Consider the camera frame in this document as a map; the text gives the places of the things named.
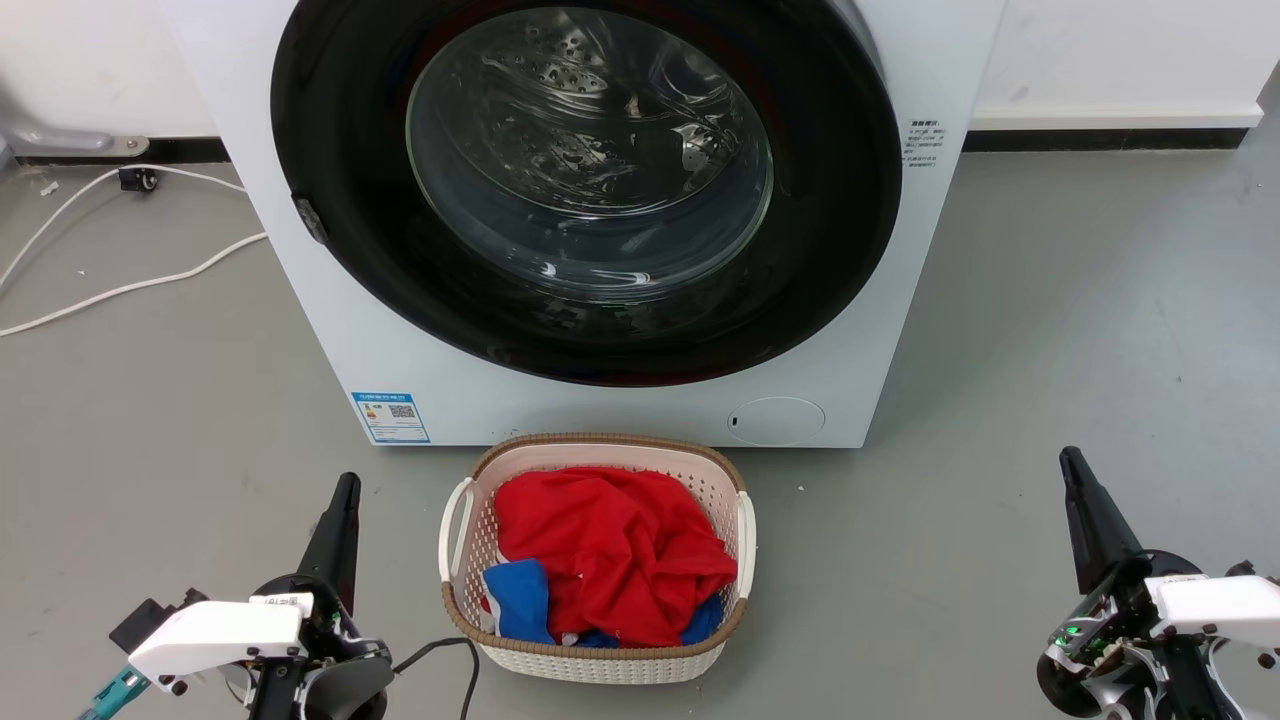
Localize white front-load washing machine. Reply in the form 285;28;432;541
160;0;1006;448

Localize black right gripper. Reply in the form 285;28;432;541
1037;447;1241;720

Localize white floor cable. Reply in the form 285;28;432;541
0;232;269;338
0;165;248;291

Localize grey metal floor bracket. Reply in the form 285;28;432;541
0;95;151;158

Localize black round glass washer door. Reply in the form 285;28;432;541
270;0;904;388

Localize blue garment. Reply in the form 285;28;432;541
482;559;726;648

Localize red garment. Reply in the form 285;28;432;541
493;467;739;648

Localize teal cable connector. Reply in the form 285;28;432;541
78;665;151;720

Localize white plastic laundry basket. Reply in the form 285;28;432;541
438;433;757;685

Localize blue energy label sticker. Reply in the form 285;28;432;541
352;391;431;445

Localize round white filter cover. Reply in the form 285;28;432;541
727;397;827;447

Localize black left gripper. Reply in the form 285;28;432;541
250;474;396;720

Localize black baseboard strip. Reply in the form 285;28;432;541
963;128;1251;153
15;137;231;166

